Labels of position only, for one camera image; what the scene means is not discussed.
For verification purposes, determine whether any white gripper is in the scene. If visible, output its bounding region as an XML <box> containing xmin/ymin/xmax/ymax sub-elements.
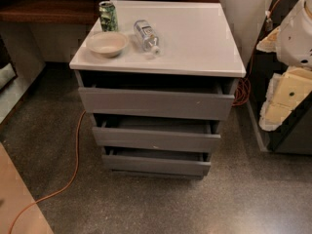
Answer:
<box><xmin>256</xmin><ymin>0</ymin><xmax>312</xmax><ymax>132</ymax></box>

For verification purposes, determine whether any grey bottom drawer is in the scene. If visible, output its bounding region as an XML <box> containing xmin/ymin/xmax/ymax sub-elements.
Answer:
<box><xmin>102</xmin><ymin>147</ymin><xmax>211</xmax><ymax>177</ymax></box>

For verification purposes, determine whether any grey drawer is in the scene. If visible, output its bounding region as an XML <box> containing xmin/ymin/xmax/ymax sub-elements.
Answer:
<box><xmin>102</xmin><ymin>147</ymin><xmax>211</xmax><ymax>177</ymax></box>
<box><xmin>78</xmin><ymin>87</ymin><xmax>234</xmax><ymax>120</ymax></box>
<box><xmin>93</xmin><ymin>115</ymin><xmax>220</xmax><ymax>152</ymax></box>

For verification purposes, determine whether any clear blue plastic bottle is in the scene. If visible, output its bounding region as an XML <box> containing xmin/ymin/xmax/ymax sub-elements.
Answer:
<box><xmin>134</xmin><ymin>19</ymin><xmax>160</xmax><ymax>55</ymax></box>

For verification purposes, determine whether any grey top drawer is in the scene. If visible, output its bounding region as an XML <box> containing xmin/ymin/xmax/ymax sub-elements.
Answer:
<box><xmin>78</xmin><ymin>87</ymin><xmax>234</xmax><ymax>120</ymax></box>

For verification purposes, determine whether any white and grey drawer cabinet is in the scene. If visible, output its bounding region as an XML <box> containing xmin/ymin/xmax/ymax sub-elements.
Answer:
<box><xmin>70</xmin><ymin>0</ymin><xmax>246</xmax><ymax>178</ymax></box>

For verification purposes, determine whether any grey middle drawer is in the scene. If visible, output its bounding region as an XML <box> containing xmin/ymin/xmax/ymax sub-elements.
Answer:
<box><xmin>93</xmin><ymin>115</ymin><xmax>220</xmax><ymax>152</ymax></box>

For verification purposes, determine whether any white bowl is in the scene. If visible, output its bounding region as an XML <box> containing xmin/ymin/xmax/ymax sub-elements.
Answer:
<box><xmin>86</xmin><ymin>31</ymin><xmax>129</xmax><ymax>58</ymax></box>

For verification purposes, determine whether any green soda can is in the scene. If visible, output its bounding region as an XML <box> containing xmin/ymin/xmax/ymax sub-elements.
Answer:
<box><xmin>98</xmin><ymin>1</ymin><xmax>119</xmax><ymax>32</ymax></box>

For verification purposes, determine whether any dark wooden desk top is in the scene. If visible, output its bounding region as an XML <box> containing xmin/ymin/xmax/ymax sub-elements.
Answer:
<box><xmin>0</xmin><ymin>0</ymin><xmax>220</xmax><ymax>25</ymax></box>

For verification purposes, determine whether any orange extension cable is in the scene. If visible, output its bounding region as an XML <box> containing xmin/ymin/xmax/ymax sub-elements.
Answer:
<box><xmin>7</xmin><ymin>0</ymin><xmax>312</xmax><ymax>234</ymax></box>

